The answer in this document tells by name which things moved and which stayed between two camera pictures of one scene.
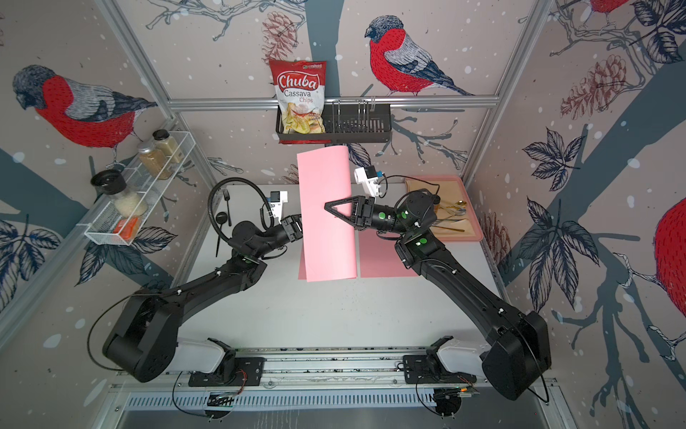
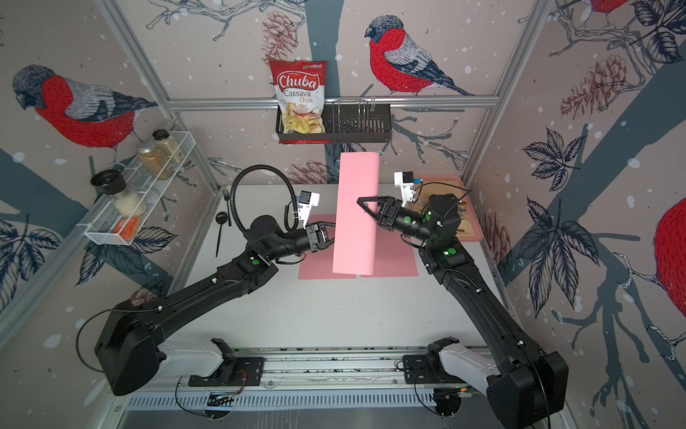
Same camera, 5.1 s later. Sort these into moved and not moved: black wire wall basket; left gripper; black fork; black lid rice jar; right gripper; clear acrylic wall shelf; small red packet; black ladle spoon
Moved: right gripper; left gripper
Not moved: black fork; black lid rice jar; small red packet; clear acrylic wall shelf; black wire wall basket; black ladle spoon
